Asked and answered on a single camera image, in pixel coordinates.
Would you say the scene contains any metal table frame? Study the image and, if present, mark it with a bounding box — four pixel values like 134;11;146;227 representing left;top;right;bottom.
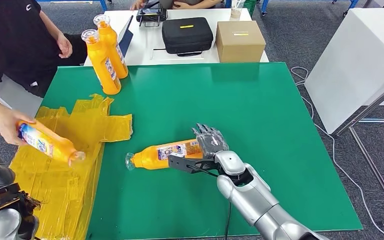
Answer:
334;74;384;228

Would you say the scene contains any person's right hand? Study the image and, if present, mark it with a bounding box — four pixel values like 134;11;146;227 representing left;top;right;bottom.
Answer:
0;106;37;147

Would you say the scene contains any orange detergent bottle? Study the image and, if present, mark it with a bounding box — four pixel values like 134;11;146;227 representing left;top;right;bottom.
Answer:
80;29;122;96
16;119;87;166
125;139;204;172
92;14;129;80

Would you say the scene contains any yellow taped cardboard sheet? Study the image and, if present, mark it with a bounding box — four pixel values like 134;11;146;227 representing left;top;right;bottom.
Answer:
0;93;134;240

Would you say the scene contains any short blue metal frame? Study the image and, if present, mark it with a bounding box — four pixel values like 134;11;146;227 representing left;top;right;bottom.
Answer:
36;0;108;12

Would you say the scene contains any person's left hand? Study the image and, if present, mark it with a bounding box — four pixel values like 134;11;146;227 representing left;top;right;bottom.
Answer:
56;32;74;60

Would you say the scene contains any clear plastic cup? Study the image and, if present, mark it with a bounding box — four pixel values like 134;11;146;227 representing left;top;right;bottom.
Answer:
229;0;247;20

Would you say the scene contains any brown cardboard box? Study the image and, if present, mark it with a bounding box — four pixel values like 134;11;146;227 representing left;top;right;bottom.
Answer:
215;20;267;63

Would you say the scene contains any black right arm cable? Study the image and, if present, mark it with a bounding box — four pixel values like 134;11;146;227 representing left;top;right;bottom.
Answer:
186;163;233;240

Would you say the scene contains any white desk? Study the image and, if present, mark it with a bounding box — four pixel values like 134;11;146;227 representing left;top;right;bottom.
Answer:
83;8;270;67

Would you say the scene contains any black carrying case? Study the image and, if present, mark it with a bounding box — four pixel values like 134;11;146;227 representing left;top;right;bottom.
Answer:
161;17;214;57

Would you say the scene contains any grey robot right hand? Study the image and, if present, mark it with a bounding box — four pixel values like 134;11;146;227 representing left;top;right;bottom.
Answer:
191;123;230;159

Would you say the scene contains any tablet with dark blue cover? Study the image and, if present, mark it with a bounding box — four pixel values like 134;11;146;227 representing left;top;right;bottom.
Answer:
116;14;134;58

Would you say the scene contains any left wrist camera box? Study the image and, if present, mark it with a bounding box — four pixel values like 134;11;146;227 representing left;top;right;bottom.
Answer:
0;182;22;216

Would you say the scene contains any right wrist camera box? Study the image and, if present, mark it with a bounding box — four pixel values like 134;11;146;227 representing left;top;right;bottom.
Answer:
168;151;220;175

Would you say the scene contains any long blue metal frame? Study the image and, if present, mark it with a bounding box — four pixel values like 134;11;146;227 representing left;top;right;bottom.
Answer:
259;0;359;17

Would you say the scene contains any white floor cable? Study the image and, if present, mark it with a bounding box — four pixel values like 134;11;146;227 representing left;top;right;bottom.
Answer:
289;66;384;240

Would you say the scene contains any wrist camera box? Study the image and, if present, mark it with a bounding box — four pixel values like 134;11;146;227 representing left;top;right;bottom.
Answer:
0;182;22;216
168;151;220;175

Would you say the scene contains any black handheld controller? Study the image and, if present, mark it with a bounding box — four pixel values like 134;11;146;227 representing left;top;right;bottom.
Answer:
136;7;168;27

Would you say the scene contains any large white table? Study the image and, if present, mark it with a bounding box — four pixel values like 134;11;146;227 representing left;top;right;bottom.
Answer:
303;7;384;135

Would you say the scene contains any person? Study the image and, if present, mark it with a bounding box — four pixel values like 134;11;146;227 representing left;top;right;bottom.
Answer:
129;0;223;11
0;0;89;147

